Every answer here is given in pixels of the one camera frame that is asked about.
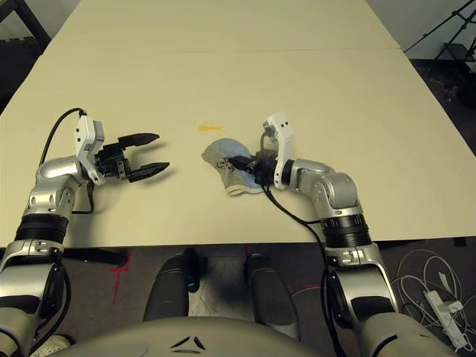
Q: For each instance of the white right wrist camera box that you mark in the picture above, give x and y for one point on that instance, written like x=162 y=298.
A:
x=284 y=141

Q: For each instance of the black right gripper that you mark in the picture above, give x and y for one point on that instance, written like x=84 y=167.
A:
x=266 y=167

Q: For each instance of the grey robot torso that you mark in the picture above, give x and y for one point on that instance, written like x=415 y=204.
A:
x=208 y=338

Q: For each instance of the black foam floor mat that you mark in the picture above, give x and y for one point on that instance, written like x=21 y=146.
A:
x=15 y=67

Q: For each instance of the white shoe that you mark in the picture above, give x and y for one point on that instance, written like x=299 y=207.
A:
x=52 y=347

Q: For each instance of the grey left robot leg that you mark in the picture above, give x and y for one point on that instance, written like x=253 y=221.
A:
x=169 y=286

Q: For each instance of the grey and blue rag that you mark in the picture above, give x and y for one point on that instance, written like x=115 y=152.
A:
x=227 y=150

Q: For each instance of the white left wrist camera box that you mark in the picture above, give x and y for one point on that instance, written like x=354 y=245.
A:
x=86 y=137

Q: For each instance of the dark table frame bar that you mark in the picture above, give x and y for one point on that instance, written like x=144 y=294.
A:
x=96 y=256

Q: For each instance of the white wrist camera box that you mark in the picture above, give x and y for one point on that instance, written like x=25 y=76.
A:
x=284 y=141
x=86 y=137

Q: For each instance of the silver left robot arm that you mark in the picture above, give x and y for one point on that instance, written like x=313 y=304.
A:
x=48 y=186

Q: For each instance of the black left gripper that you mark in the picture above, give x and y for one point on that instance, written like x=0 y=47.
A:
x=111 y=160

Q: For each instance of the grey robot leg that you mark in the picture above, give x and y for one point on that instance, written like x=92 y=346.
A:
x=271 y=294
x=169 y=286

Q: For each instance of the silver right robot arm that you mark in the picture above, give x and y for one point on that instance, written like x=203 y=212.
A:
x=338 y=193

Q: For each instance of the yellow liquid spill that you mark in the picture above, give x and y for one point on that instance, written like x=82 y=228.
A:
x=209 y=128

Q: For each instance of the black tripod stand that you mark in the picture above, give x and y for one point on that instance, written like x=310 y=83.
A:
x=455 y=48

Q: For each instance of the grey right robot leg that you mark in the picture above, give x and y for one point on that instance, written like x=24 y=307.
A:
x=271 y=294

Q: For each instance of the white power strip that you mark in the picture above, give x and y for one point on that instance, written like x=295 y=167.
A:
x=444 y=308

